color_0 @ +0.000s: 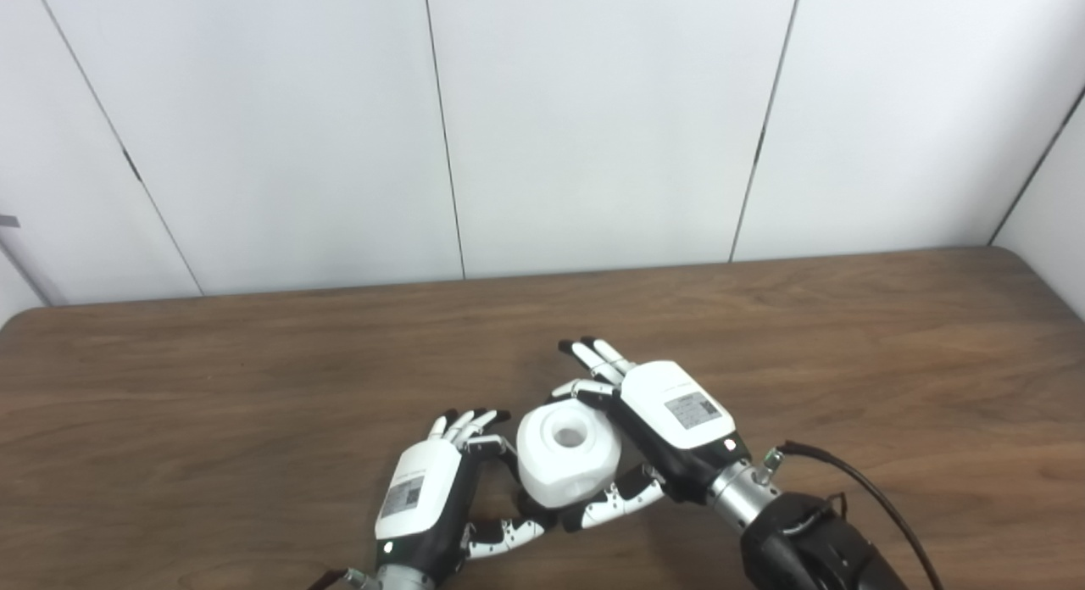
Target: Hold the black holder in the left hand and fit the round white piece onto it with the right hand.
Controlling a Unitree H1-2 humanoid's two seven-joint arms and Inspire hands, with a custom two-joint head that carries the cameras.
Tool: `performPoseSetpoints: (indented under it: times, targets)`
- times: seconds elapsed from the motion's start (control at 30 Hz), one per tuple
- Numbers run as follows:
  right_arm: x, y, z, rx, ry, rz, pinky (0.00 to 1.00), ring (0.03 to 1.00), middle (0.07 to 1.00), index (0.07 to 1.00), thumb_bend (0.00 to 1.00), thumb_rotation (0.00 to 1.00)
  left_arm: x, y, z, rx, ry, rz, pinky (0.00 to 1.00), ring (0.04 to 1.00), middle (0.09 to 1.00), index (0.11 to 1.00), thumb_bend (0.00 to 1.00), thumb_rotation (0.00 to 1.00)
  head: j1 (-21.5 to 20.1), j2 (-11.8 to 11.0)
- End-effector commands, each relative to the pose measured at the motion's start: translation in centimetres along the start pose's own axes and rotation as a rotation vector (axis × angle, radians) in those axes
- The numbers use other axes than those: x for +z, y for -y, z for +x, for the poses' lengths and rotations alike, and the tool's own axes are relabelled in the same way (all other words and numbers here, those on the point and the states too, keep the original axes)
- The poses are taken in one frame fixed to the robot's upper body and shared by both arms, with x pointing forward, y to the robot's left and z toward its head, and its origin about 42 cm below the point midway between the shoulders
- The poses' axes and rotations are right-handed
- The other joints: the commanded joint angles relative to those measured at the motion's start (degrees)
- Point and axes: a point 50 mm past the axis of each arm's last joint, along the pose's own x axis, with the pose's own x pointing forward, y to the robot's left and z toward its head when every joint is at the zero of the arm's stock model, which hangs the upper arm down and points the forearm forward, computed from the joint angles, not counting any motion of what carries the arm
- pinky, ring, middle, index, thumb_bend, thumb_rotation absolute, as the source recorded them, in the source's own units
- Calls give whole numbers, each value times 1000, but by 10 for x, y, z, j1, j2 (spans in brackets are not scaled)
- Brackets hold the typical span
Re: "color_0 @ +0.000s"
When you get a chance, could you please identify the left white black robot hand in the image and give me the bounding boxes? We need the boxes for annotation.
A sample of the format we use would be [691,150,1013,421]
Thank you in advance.
[375,409,552,584]

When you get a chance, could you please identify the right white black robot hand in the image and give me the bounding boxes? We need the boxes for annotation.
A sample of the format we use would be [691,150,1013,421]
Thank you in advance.
[551,337,751,533]

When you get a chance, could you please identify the black plastic holder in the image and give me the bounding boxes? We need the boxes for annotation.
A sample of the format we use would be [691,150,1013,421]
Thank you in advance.
[515,488,560,523]

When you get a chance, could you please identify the round white plastic piece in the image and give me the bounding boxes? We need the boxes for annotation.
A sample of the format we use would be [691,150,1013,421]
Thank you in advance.
[516,401,622,509]

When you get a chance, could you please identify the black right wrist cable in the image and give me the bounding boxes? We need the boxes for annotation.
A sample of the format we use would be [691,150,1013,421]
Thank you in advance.
[759,441,946,590]

